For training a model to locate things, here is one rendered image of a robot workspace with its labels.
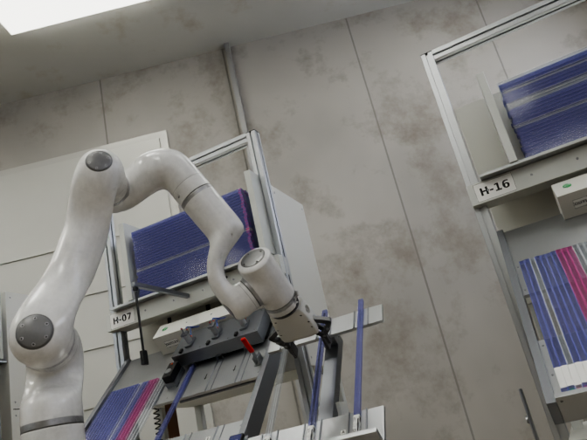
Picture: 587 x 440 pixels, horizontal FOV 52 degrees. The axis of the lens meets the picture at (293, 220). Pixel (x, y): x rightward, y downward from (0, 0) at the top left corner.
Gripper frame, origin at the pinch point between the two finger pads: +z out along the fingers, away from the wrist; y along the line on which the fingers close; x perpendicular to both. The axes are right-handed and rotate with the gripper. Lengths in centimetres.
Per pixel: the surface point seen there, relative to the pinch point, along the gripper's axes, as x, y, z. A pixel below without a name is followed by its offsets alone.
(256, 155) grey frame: -93, 21, -12
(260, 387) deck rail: -7.8, 24.7, 17.5
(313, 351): -45, 23, 47
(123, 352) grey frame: -50, 94, 24
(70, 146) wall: -367, 276, 35
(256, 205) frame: -71, 23, -4
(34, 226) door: -300, 309, 66
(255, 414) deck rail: 1.8, 25.0, 17.0
